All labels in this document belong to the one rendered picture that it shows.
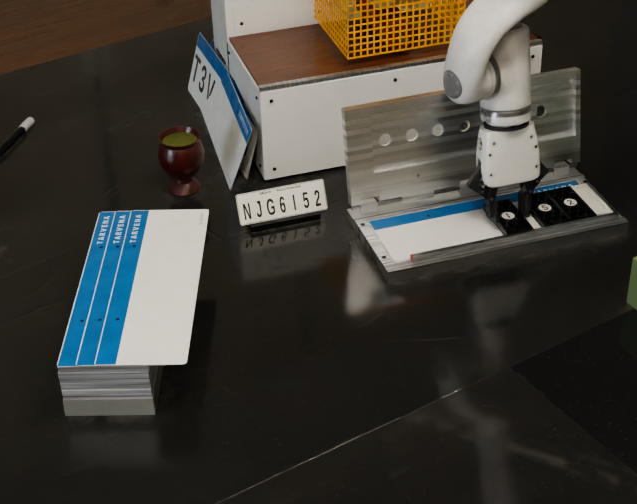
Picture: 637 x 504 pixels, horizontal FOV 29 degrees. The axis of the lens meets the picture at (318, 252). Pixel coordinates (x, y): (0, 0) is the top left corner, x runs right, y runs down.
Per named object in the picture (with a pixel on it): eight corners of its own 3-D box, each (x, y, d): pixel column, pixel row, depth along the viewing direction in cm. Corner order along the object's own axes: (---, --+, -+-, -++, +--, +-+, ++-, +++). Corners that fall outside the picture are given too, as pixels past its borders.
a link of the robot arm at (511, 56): (499, 116, 201) (541, 102, 206) (497, 35, 196) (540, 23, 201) (465, 106, 208) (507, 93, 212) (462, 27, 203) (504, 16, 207)
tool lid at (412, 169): (344, 110, 210) (340, 107, 212) (352, 214, 218) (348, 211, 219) (580, 69, 221) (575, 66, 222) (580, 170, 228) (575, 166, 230)
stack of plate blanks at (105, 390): (155, 415, 180) (148, 365, 175) (65, 416, 181) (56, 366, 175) (182, 256, 213) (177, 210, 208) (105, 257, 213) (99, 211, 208)
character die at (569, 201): (570, 225, 214) (570, 219, 214) (544, 196, 222) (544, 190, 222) (595, 219, 216) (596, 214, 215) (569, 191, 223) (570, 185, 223)
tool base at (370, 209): (387, 283, 205) (388, 265, 203) (346, 218, 222) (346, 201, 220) (627, 232, 216) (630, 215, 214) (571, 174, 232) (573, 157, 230)
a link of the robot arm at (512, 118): (490, 115, 202) (490, 133, 203) (540, 106, 204) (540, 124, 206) (469, 102, 210) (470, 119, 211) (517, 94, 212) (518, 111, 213)
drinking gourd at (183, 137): (173, 205, 226) (168, 152, 220) (153, 185, 232) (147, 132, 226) (215, 192, 230) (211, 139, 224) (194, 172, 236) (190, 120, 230)
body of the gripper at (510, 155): (486, 127, 203) (489, 192, 208) (544, 117, 206) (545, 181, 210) (468, 115, 210) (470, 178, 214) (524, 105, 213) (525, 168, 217)
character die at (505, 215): (506, 239, 211) (507, 233, 211) (482, 209, 219) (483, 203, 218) (533, 233, 213) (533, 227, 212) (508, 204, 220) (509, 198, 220)
